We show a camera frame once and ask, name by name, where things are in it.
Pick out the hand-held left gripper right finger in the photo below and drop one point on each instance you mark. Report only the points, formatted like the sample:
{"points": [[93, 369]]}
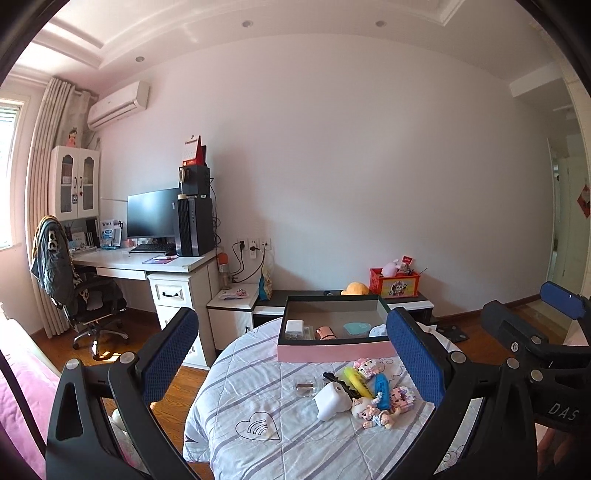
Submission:
{"points": [[415, 355]]}

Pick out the white rectangular box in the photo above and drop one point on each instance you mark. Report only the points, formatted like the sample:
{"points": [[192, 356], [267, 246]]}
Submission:
{"points": [[294, 327]]}

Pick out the white plastic case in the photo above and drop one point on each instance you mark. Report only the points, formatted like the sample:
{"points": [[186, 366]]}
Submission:
{"points": [[330, 402]]}

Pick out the black office chair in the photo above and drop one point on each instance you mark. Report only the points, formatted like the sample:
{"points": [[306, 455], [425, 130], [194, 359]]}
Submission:
{"points": [[92, 300]]}

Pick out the pink storage box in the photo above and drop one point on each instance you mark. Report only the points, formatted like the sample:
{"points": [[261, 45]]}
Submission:
{"points": [[332, 351]]}

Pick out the teal heart-shaped case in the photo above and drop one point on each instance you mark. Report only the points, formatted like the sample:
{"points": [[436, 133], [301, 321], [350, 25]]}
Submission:
{"points": [[356, 328]]}

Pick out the black computer tower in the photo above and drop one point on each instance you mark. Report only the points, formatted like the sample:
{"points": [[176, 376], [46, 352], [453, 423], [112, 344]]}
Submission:
{"points": [[195, 226]]}

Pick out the red desk calendar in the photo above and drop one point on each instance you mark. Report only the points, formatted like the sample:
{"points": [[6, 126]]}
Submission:
{"points": [[194, 151]]}

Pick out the pink patterned pouch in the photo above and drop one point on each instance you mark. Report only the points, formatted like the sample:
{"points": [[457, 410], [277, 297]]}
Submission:
{"points": [[232, 293]]}

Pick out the white desk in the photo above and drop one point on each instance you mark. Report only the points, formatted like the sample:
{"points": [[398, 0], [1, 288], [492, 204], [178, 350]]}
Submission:
{"points": [[129, 265]]}

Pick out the black hair clip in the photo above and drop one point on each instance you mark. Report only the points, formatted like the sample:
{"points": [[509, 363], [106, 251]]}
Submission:
{"points": [[339, 383]]}

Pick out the pink plush toy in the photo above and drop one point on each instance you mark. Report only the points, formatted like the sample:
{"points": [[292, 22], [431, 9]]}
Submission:
{"points": [[391, 266]]}

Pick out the white air conditioner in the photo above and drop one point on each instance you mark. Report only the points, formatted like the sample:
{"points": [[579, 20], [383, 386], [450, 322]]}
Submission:
{"points": [[119, 105]]}

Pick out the round table with quilt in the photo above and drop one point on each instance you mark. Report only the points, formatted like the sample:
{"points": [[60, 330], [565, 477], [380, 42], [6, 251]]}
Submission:
{"points": [[277, 443]]}

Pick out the red toy box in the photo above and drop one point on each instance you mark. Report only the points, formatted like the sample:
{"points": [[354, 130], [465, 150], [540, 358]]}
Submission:
{"points": [[395, 284]]}

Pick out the black white low bench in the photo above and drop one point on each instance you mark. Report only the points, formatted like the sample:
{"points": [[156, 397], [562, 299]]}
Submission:
{"points": [[411, 305]]}

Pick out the blue packet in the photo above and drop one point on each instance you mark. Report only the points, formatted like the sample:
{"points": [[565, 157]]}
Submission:
{"points": [[107, 233]]}

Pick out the yellow highlighter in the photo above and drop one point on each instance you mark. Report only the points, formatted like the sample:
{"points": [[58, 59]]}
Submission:
{"points": [[360, 385]]}

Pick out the black floor scale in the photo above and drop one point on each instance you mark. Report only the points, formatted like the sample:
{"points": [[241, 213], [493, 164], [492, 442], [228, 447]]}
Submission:
{"points": [[450, 332]]}

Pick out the white doorway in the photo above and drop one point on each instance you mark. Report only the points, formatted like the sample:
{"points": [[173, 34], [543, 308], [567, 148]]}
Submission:
{"points": [[570, 221]]}

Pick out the pink mouse pad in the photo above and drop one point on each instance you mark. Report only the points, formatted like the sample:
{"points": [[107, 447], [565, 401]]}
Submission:
{"points": [[159, 259]]}

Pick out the red card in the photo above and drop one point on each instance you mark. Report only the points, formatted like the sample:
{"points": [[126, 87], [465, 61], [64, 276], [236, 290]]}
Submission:
{"points": [[406, 261]]}

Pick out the black speaker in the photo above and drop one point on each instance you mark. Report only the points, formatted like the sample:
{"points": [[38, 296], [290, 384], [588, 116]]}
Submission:
{"points": [[196, 180]]}

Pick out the pink doll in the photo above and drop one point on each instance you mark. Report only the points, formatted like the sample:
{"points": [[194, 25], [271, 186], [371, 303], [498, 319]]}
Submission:
{"points": [[72, 137]]}

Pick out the black computer monitor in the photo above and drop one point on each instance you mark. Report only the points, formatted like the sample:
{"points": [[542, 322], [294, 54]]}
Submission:
{"points": [[152, 214]]}

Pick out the clear glass bottle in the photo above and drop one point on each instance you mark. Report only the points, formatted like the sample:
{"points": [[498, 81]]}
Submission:
{"points": [[304, 389]]}

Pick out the blue plastic comb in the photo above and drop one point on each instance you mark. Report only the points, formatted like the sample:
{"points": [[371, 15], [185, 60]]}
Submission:
{"points": [[381, 385]]}

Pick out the small doll figure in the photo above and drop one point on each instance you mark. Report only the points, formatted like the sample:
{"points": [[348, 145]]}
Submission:
{"points": [[374, 414]]}

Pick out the red door decoration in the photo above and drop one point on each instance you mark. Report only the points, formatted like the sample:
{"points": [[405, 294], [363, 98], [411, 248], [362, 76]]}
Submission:
{"points": [[585, 198]]}

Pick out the yellow octopus plush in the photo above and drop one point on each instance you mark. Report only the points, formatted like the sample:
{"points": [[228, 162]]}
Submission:
{"points": [[355, 288]]}

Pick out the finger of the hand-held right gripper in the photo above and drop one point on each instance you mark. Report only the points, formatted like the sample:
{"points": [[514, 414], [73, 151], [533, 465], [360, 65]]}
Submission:
{"points": [[561, 296], [503, 319]]}

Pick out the pink building block toy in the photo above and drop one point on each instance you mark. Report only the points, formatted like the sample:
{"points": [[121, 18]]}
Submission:
{"points": [[401, 398]]}

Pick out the pink white block toy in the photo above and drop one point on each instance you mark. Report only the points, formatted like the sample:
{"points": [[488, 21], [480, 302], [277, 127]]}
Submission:
{"points": [[367, 368]]}

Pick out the white nightstand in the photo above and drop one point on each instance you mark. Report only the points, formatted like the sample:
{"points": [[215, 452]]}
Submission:
{"points": [[231, 321]]}

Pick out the beige curtain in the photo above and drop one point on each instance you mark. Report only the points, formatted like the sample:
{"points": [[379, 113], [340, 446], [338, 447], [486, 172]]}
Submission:
{"points": [[51, 184]]}

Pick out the white wall sockets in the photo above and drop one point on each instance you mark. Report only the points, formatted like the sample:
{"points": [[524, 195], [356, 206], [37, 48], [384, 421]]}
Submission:
{"points": [[253, 243]]}

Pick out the blue snack bag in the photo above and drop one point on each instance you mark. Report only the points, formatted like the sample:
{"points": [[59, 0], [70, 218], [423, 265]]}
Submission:
{"points": [[265, 284]]}

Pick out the orange cap bottle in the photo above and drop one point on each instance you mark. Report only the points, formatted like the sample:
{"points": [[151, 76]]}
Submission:
{"points": [[224, 270]]}

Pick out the white hutch cabinet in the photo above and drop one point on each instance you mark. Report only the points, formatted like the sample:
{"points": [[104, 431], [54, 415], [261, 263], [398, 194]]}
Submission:
{"points": [[76, 182]]}

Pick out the pink small cylinder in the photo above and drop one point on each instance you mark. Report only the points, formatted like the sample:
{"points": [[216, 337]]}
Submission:
{"points": [[323, 332]]}

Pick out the pink bedsheet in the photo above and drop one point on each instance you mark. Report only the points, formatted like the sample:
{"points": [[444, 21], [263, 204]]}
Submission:
{"points": [[23, 406]]}

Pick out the black keyboard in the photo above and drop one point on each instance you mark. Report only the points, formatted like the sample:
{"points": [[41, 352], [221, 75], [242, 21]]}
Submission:
{"points": [[150, 248]]}

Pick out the white figurine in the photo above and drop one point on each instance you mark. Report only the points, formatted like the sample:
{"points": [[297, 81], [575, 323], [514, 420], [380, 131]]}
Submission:
{"points": [[379, 331]]}

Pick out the window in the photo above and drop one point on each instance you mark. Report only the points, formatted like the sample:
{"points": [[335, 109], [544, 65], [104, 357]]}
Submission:
{"points": [[7, 175]]}

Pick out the grey jacket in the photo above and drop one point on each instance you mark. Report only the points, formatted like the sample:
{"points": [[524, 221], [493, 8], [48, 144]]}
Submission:
{"points": [[51, 258]]}

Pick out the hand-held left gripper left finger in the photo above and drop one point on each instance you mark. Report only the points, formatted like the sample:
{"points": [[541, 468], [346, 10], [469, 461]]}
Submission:
{"points": [[171, 355]]}

